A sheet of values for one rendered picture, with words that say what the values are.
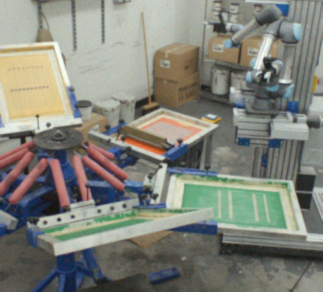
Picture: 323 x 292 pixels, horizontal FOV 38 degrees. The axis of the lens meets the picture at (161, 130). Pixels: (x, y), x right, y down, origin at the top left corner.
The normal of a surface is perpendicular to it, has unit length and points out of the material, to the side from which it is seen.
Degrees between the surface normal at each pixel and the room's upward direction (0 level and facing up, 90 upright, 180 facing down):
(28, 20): 90
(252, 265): 0
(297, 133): 90
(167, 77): 91
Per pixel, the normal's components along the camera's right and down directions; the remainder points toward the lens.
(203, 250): 0.04, -0.91
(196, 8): -0.59, 0.31
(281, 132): -0.08, 0.41
